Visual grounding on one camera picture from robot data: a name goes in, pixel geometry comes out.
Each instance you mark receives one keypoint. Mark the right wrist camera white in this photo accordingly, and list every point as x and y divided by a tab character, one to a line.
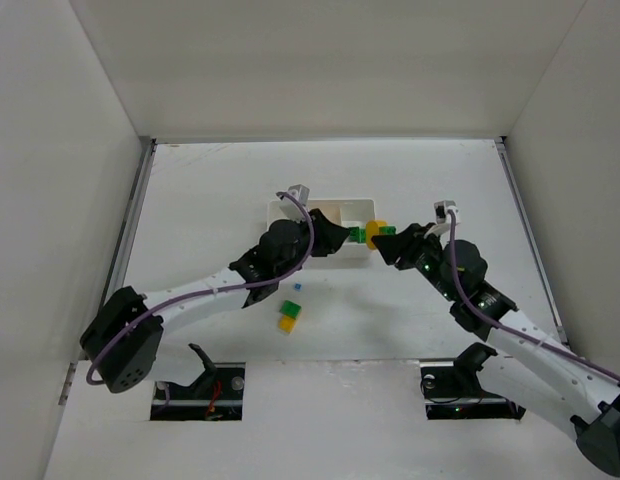
444	212

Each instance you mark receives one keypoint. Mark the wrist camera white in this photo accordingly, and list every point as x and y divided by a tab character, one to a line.
444	212
300	193

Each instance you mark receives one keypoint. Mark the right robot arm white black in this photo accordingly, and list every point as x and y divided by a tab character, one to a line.
513	357

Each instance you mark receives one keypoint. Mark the right aluminium table rail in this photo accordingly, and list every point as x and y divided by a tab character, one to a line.
500	143

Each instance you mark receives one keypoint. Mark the white three-compartment container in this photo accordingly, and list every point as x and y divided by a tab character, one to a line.
346	213

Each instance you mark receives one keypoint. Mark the yellow round lego piece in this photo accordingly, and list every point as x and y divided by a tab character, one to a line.
375	228

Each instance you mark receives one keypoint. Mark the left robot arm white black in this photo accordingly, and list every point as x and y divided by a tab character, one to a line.
243	283

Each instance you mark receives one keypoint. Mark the green yellow lego stack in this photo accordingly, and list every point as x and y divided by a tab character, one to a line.
357	235
290	312

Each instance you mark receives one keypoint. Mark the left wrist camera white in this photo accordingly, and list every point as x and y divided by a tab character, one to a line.
300	193

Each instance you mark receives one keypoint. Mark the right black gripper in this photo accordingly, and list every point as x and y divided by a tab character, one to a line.
406	246

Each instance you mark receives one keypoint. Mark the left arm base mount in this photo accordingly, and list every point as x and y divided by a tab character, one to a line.
215	395

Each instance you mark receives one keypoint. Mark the left aluminium table rail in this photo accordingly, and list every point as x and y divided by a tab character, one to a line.
121	250

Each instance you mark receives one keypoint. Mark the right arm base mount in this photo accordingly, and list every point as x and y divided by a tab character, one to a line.
452	391

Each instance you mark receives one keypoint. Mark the aluminium table rail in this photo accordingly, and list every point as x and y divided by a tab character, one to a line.
121	250
500	143

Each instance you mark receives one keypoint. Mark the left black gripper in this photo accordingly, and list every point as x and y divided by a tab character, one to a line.
319	233

